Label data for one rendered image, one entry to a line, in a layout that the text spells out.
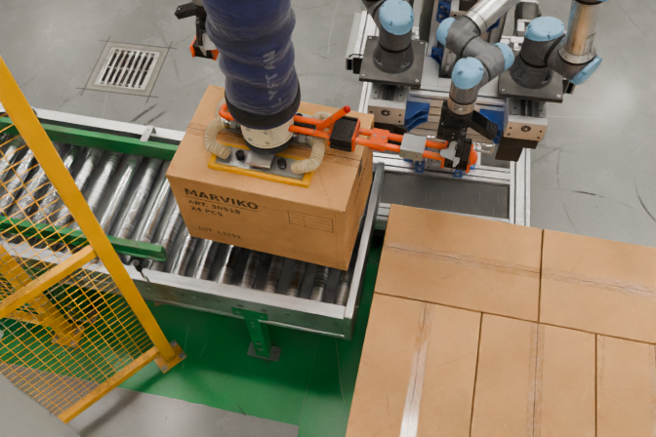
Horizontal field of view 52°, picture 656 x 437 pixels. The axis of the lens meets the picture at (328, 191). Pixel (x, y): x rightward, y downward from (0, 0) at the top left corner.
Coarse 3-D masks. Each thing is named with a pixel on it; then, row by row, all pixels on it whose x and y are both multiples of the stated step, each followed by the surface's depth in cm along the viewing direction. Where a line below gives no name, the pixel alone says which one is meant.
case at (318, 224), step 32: (224, 96) 236; (192, 128) 229; (192, 160) 221; (352, 160) 219; (192, 192) 224; (224, 192) 218; (256, 192) 213; (288, 192) 213; (320, 192) 213; (352, 192) 216; (192, 224) 243; (224, 224) 237; (256, 224) 231; (288, 224) 225; (320, 224) 219; (352, 224) 232; (288, 256) 244; (320, 256) 237
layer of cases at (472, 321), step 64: (384, 256) 259; (448, 256) 259; (512, 256) 258; (576, 256) 257; (640, 256) 257; (384, 320) 245; (448, 320) 244; (512, 320) 244; (576, 320) 243; (640, 320) 243; (384, 384) 232; (448, 384) 231; (512, 384) 231; (576, 384) 230; (640, 384) 230
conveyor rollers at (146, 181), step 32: (0, 160) 288; (32, 160) 290; (64, 160) 288; (96, 160) 289; (128, 160) 288; (160, 160) 288; (32, 192) 279; (96, 192) 278; (160, 192) 277; (64, 224) 272; (128, 224) 269; (256, 256) 260; (352, 256) 259; (288, 288) 253; (320, 288) 252
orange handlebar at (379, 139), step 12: (300, 120) 212; (312, 120) 211; (300, 132) 210; (312, 132) 209; (324, 132) 208; (360, 132) 208; (372, 132) 207; (384, 132) 207; (360, 144) 207; (372, 144) 205; (384, 144) 204; (432, 144) 204; (444, 144) 204; (432, 156) 202
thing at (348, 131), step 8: (344, 120) 210; (352, 120) 209; (336, 128) 208; (344, 128) 208; (352, 128) 208; (328, 136) 206; (336, 136) 206; (344, 136) 206; (352, 136) 205; (328, 144) 209; (336, 144) 208; (344, 144) 207; (352, 144) 206
